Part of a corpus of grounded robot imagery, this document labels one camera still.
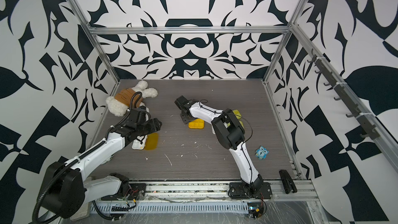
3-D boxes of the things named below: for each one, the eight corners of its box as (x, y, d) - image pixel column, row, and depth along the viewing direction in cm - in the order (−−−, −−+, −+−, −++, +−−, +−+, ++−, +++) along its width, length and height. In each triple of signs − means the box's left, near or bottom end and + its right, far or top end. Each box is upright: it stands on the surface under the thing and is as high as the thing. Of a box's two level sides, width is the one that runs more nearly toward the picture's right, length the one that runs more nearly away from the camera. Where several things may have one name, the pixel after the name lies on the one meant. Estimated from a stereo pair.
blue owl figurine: (253, 154, 88) (254, 152, 86) (259, 146, 91) (260, 144, 89) (263, 161, 85) (264, 159, 83) (268, 152, 88) (269, 151, 86)
